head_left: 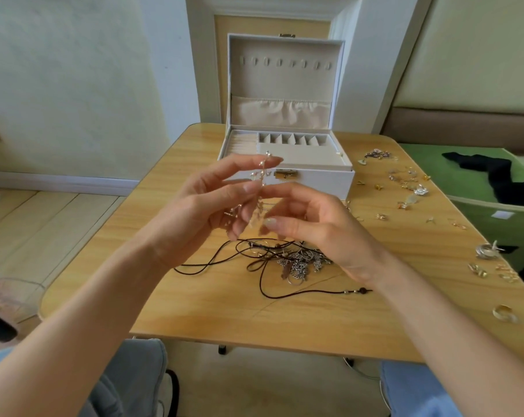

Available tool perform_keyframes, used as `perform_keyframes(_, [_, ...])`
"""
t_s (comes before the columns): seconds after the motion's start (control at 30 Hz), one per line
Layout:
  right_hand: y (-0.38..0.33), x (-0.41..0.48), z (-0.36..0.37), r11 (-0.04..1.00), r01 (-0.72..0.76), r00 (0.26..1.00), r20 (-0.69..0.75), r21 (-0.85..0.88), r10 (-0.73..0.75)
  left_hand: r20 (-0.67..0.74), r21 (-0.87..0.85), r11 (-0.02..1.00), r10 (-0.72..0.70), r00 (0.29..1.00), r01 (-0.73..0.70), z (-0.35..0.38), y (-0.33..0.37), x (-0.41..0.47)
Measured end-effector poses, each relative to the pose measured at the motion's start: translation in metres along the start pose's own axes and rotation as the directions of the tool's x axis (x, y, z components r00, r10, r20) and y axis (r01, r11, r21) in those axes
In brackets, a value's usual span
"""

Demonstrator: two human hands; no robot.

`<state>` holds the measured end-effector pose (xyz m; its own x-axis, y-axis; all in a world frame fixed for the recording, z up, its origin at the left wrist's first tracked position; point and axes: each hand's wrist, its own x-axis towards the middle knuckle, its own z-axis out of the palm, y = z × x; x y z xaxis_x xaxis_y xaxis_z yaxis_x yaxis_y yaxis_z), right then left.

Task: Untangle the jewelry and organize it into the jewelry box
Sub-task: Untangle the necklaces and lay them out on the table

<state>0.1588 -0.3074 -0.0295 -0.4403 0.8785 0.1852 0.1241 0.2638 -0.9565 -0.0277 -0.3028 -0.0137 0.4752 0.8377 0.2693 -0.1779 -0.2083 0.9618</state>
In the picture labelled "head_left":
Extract person's left forearm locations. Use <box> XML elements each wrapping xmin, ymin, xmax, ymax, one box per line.
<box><xmin>0</xmin><ymin>239</ymin><xmax>180</xmax><ymax>417</ymax></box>

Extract white jewelry box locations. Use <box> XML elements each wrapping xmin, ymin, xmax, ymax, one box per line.
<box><xmin>217</xmin><ymin>34</ymin><xmax>356</xmax><ymax>202</ymax></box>

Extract person's right hand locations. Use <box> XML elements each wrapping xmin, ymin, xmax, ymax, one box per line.
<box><xmin>260</xmin><ymin>182</ymin><xmax>393</xmax><ymax>287</ymax></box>

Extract tangle of necklaces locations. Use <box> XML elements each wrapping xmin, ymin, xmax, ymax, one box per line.
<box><xmin>236</xmin><ymin>237</ymin><xmax>373</xmax><ymax>301</ymax></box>

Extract beige padded wall panel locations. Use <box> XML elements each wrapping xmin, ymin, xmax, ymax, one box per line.
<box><xmin>379</xmin><ymin>0</ymin><xmax>524</xmax><ymax>148</ymax></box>

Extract small earrings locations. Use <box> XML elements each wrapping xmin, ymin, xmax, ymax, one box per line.
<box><xmin>358</xmin><ymin>148</ymin><xmax>519</xmax><ymax>325</ymax></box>

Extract white cable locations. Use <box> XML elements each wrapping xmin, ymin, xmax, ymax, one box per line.
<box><xmin>342</xmin><ymin>357</ymin><xmax>385</xmax><ymax>379</ymax></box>

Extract person's right forearm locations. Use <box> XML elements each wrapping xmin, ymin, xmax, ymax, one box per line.
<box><xmin>370</xmin><ymin>256</ymin><xmax>524</xmax><ymax>417</ymax></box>

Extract black strap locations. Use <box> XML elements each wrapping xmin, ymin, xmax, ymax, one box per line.
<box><xmin>164</xmin><ymin>369</ymin><xmax>180</xmax><ymax>417</ymax></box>

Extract black cloth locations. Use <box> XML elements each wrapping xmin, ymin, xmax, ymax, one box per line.
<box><xmin>441</xmin><ymin>152</ymin><xmax>524</xmax><ymax>207</ymax></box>

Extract person's left hand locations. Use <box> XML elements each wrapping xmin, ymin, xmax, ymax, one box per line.
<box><xmin>144</xmin><ymin>154</ymin><xmax>285</xmax><ymax>266</ymax></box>

